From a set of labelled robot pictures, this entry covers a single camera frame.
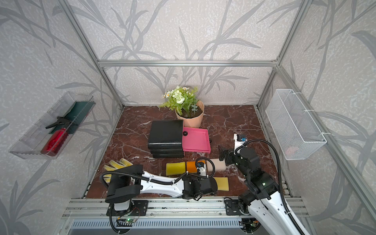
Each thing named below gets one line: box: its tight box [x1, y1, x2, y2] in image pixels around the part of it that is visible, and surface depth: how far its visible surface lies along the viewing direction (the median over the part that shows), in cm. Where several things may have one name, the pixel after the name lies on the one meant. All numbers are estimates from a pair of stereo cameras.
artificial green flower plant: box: [158, 85, 200, 118], surface depth 86 cm
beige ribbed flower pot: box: [174, 100, 205, 128], surface depth 98 cm
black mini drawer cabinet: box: [147, 119, 185, 159], surface depth 81 cm
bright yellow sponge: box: [165, 161, 186, 176], surface depth 88 cm
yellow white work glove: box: [102, 158, 134, 183], surface depth 90 cm
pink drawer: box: [182, 126, 212, 154], surface depth 99 cm
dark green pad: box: [48, 100, 96, 135], surface depth 71 cm
